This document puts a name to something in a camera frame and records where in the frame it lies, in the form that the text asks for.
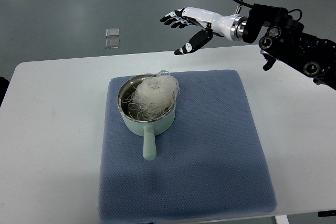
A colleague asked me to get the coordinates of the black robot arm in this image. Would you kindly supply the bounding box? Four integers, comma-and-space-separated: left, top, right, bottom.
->
236, 4, 335, 89

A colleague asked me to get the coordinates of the lower metal floor plate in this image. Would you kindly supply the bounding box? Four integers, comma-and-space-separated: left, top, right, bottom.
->
106, 38, 120, 49

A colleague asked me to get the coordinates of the blue textured mat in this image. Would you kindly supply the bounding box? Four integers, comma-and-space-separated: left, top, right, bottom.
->
99, 70, 277, 223

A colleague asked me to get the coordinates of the black object under table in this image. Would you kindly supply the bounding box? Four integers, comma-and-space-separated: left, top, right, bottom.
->
318, 210, 336, 218

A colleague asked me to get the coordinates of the mint green steel pot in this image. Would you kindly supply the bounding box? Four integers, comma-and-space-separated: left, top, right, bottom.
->
117, 70, 180, 161

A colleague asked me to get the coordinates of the upper metal floor plate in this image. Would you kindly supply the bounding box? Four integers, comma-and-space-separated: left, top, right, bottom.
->
106, 28, 119, 38

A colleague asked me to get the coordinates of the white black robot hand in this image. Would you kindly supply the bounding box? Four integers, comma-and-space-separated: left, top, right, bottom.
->
160, 7, 247, 55

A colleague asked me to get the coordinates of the metal floor plate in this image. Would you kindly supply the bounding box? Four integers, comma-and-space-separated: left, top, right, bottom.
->
106, 28, 119, 38
106, 38, 120, 49

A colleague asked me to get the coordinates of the white vermicelli bundle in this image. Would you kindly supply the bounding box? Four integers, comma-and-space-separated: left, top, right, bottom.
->
121, 70, 180, 121

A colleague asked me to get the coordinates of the person in white jacket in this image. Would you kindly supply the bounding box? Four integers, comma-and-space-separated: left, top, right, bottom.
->
0, 77, 9, 105

